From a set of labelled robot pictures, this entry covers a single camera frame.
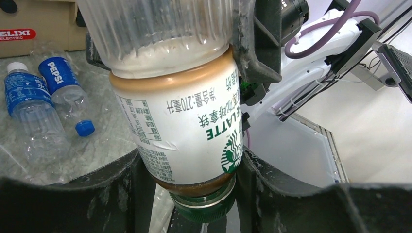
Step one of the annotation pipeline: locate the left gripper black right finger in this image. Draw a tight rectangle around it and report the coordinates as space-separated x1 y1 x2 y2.
236 149 412 233

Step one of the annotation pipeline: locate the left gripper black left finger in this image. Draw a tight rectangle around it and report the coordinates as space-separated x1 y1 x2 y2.
0 150 155 233

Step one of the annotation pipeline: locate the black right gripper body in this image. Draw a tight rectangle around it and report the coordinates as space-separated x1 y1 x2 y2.
240 0 309 106

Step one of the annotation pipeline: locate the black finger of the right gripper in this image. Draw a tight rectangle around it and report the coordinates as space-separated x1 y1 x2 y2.
232 0 282 83
85 32 111 71

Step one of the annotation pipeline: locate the Pepsi bottle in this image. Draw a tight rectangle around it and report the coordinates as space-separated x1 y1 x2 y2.
30 40 95 137

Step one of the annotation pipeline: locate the clear ribbed plastic jar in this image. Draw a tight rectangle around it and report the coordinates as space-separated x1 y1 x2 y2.
77 0 233 79

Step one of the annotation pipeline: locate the white-capped blue water bottle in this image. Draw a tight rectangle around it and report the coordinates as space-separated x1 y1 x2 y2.
4 62 70 163

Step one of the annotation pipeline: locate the Starbucks latte bottle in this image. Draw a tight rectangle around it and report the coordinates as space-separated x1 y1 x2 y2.
109 48 243 223

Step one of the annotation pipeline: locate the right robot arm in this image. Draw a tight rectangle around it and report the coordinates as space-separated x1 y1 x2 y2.
77 0 379 129

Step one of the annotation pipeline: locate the tan plastic toolbox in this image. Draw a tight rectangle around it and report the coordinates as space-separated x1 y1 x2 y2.
0 0 86 58

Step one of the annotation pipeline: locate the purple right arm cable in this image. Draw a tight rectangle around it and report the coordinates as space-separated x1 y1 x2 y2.
284 0 380 60

